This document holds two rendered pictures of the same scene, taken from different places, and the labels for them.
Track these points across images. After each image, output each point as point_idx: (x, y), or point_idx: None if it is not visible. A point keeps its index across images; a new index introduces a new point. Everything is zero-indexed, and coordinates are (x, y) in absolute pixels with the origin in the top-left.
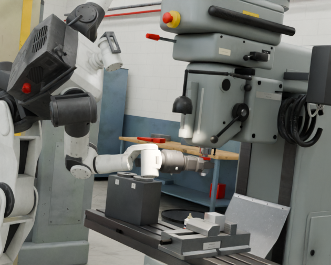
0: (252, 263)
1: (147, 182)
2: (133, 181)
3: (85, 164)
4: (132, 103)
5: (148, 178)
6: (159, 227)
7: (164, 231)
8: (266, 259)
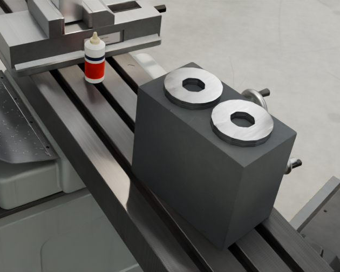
0: (24, 7)
1: (182, 66)
2: (219, 80)
3: None
4: None
5: (181, 73)
6: (133, 139)
7: (157, 11)
8: None
